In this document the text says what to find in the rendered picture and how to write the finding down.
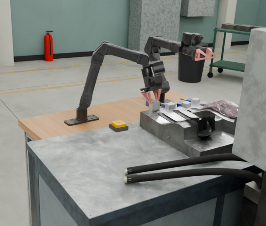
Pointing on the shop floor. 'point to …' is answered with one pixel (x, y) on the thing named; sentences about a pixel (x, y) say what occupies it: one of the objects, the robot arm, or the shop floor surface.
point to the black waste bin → (190, 67)
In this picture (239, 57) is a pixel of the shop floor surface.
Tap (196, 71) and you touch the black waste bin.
